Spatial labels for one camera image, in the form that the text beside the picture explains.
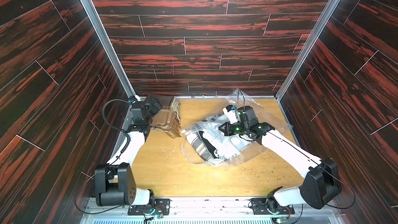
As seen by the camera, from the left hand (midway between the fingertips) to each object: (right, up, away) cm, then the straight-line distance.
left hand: (156, 103), depth 86 cm
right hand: (+36, -13, -3) cm, 39 cm away
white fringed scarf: (+37, -22, -4) cm, 43 cm away
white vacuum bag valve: (+44, -21, -1) cm, 49 cm away
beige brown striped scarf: (+24, -25, +7) cm, 35 cm away
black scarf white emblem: (+31, -25, +3) cm, 40 cm away
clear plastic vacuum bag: (+54, -27, +4) cm, 61 cm away
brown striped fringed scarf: (+5, -9, +12) cm, 16 cm away
